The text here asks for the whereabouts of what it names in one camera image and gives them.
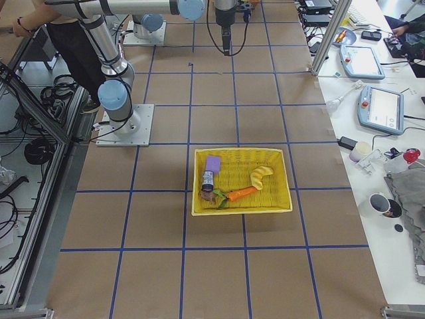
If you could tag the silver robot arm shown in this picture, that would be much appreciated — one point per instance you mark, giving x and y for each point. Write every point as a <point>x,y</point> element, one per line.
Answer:
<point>91,14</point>
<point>153,21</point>

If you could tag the brass cylinder tool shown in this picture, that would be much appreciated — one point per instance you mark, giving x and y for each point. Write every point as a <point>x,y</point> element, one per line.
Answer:
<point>341,36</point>

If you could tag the blue plate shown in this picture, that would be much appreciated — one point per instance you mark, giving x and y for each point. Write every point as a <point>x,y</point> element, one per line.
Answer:
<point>350,38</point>

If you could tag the far teach pendant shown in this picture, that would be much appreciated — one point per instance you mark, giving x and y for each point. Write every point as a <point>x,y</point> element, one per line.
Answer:
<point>361,62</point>

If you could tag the teach pendant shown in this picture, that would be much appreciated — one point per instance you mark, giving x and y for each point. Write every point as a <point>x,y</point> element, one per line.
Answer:
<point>361,62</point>
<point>381,109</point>

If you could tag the white light bulb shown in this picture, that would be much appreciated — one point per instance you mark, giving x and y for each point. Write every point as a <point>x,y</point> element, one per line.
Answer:
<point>333,105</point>

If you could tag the purple block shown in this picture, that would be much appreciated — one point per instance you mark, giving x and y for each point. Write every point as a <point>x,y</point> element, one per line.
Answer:
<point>213,164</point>

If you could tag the yellow plastic woven basket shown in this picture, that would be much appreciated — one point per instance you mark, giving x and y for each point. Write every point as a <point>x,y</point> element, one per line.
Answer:
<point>236,167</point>

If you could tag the person in black trousers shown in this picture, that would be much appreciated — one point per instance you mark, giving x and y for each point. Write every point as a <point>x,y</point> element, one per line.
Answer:
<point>71,41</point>

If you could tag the small labelled bottle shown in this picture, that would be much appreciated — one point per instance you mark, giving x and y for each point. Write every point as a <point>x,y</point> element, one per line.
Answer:
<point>208,181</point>

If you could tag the toy croissant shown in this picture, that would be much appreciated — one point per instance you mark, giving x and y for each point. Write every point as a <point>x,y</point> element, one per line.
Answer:
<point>257,175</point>

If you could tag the black power adapter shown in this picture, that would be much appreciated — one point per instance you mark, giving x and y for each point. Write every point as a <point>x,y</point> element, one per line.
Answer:
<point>347,143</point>

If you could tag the toy carrot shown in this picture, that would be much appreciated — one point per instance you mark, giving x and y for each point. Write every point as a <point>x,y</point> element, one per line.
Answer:
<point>233,195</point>

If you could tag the brown toy piece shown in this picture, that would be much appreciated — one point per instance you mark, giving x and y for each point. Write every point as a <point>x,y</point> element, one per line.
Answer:
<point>209,196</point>

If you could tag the near teach pendant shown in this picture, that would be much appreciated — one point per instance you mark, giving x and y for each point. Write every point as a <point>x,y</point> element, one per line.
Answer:
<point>381,109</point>

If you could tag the lavender cup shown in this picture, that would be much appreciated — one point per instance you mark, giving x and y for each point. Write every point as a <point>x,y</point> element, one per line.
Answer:
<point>360,151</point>

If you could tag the red round object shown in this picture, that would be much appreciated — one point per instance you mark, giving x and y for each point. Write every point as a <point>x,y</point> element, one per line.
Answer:
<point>411,155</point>

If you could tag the grey cloth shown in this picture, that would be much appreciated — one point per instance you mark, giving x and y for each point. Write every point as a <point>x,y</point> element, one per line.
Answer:
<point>407,188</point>

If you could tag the white black mug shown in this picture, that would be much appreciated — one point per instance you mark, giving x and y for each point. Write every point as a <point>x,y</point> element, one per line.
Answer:
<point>384,206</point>

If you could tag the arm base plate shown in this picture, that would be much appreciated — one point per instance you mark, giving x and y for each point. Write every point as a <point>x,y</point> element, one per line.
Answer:
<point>136,131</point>
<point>156,36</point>

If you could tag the aluminium frame post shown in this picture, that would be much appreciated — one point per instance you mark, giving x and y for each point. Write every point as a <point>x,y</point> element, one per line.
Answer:
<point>339,14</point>

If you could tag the clear plastic bracket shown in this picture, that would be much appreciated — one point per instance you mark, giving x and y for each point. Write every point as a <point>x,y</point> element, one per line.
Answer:
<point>366,164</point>

